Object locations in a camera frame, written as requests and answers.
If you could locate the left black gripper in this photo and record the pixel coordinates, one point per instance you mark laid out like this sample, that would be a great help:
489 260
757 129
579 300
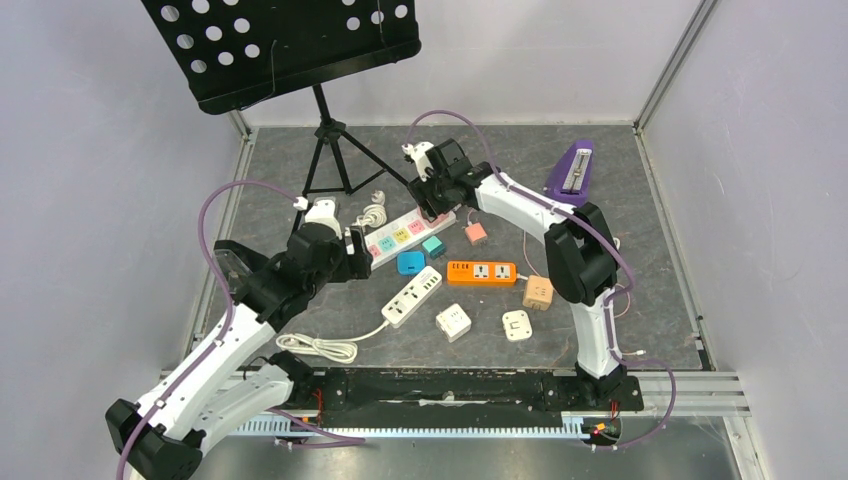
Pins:
356 266

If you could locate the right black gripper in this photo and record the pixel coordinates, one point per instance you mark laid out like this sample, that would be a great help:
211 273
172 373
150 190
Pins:
428 196

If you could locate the white multicolour power strip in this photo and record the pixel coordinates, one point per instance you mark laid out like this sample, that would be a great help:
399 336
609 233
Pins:
404 233

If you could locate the teal charger cube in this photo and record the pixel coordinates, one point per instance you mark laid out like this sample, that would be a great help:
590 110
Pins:
433 247

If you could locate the white cube socket adapter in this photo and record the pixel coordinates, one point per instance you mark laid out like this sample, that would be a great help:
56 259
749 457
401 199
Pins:
453 322

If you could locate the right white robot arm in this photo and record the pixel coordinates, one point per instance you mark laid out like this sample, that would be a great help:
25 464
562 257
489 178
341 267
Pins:
582 261

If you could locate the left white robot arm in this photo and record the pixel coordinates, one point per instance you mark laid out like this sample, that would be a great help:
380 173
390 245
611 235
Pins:
167 431

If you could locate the blue plug adapter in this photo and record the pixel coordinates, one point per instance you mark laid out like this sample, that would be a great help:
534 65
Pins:
410 263

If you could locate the flat white plug adapter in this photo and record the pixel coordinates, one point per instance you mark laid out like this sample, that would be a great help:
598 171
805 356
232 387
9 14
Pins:
517 326

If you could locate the small pink charger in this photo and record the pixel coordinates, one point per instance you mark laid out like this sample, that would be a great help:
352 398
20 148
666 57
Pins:
475 233

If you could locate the white power strip with USB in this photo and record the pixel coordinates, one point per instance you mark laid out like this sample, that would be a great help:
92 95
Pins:
419 289

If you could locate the orange power strip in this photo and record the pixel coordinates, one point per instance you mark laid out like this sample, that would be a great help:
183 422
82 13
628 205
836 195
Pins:
481 274

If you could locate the clear plastic tray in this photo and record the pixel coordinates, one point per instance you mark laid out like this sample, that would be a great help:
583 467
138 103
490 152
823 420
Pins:
237 262

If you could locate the purple metronome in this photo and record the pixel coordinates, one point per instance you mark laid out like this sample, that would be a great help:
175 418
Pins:
569 180

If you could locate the beige cube socket adapter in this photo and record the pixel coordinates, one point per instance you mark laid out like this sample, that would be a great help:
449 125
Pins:
538 293

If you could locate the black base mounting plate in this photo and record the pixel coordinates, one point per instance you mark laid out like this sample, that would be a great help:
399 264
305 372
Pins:
458 398

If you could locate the black perforated music stand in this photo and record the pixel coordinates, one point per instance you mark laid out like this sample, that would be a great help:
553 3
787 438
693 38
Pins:
237 54

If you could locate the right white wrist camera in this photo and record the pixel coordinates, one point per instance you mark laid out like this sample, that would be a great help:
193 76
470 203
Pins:
418 155

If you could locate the aluminium rail frame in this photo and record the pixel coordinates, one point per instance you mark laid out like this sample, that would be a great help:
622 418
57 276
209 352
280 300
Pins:
665 392

